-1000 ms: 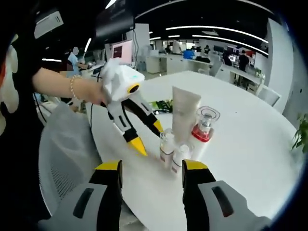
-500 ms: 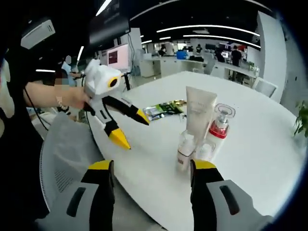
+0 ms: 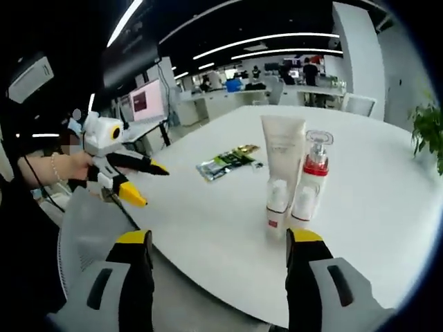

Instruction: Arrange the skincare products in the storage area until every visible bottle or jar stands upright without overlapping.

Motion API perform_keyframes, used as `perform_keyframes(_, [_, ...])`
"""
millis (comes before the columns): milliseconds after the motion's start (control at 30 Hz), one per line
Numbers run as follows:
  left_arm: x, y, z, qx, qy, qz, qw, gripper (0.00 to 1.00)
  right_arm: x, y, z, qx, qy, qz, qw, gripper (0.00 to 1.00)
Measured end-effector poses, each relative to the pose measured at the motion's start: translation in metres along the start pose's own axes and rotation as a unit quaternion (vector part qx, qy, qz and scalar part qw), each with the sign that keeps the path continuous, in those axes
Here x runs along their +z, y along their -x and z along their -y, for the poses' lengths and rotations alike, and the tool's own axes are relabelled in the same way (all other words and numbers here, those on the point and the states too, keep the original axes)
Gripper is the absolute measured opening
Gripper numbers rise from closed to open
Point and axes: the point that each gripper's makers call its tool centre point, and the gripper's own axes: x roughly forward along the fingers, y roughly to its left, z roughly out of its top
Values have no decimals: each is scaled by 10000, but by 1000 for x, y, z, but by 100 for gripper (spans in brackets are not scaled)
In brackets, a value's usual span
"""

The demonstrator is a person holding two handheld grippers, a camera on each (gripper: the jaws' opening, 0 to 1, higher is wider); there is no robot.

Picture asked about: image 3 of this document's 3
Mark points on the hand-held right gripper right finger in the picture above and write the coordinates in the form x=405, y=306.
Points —
x=301, y=276

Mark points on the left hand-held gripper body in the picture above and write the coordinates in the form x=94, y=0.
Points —
x=102, y=138

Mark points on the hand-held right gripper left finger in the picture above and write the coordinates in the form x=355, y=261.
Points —
x=135, y=276

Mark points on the small white red tube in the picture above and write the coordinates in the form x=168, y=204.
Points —
x=278, y=214

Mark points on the gold skincare sachet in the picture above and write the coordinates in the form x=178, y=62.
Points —
x=249, y=148

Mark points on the large red-collared skincare bottle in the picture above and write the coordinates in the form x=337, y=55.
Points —
x=316, y=166

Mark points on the white skincare tube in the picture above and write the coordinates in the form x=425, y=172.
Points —
x=282, y=148

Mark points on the person's left hand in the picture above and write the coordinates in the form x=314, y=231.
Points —
x=74, y=167

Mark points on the white desk black legs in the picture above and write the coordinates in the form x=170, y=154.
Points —
x=145, y=128

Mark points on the black hanging screen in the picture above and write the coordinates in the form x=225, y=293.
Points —
x=131, y=65

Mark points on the ceiling air conditioner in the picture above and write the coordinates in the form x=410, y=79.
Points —
x=31, y=79

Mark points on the long white office counter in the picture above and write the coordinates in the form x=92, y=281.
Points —
x=221, y=103

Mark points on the person's black shirt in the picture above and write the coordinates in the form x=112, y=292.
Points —
x=27, y=259

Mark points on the long ceiling light strip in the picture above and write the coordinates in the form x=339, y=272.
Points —
x=287, y=52
x=124, y=22
x=270, y=36

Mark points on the small dark blue item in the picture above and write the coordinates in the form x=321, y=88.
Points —
x=258, y=166

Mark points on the blue box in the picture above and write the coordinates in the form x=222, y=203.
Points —
x=234, y=85

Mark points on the white chair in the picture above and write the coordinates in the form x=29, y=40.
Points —
x=358, y=105

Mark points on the potted green plant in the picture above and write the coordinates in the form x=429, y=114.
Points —
x=429, y=128

